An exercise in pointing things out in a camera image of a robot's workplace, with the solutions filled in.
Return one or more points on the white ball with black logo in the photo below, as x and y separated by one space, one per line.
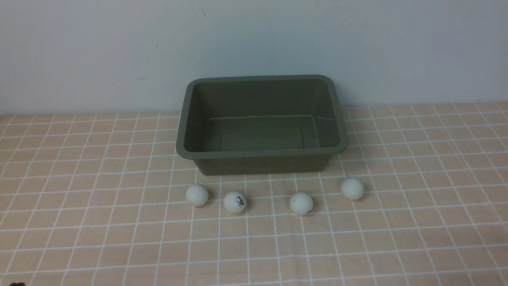
234 202

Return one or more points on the white ball with small mark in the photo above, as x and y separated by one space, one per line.
301 203

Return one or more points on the plain white ball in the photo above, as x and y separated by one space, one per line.
352 189
197 195

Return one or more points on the olive green plastic bin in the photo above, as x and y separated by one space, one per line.
261 124

